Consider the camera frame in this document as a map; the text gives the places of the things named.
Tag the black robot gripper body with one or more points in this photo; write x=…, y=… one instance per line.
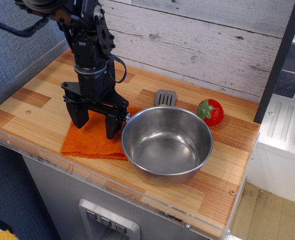
x=96, y=89

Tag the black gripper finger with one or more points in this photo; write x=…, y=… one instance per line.
x=78, y=113
x=113, y=123

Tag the orange cloth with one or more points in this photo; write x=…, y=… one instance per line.
x=91, y=141

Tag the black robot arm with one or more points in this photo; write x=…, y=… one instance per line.
x=85, y=29

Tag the stainless steel pot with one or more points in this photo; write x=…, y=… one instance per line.
x=166, y=145

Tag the grey slotted spatula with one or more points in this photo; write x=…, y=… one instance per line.
x=165, y=98

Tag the red toy strawberry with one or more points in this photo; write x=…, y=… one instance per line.
x=211, y=112

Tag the grey control panel with buttons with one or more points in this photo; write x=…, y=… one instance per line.
x=103, y=224

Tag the yellow object bottom left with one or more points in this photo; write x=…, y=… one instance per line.
x=6, y=235

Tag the white ribbed cabinet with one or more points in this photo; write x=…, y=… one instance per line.
x=272, y=165

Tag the dark grey right post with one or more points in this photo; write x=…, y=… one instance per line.
x=283, y=50

